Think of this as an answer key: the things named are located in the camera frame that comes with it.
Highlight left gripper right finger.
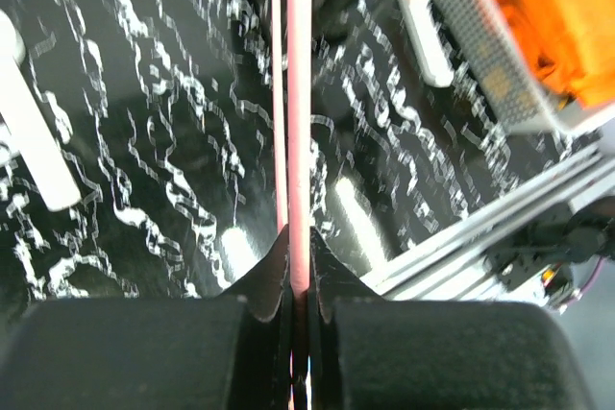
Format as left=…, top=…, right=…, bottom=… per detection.
left=308, top=231, right=595, bottom=409

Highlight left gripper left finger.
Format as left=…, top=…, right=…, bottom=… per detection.
left=1, top=232, right=292, bottom=409

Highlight orange trousers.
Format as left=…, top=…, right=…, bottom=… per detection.
left=496, top=0, right=614, bottom=109

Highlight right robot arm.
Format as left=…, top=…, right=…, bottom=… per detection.
left=486, top=196, right=614, bottom=311

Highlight white plastic basket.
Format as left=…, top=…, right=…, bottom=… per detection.
left=434, top=0, right=614, bottom=136

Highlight aluminium mounting rail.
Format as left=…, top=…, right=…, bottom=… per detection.
left=361, top=143, right=614, bottom=301

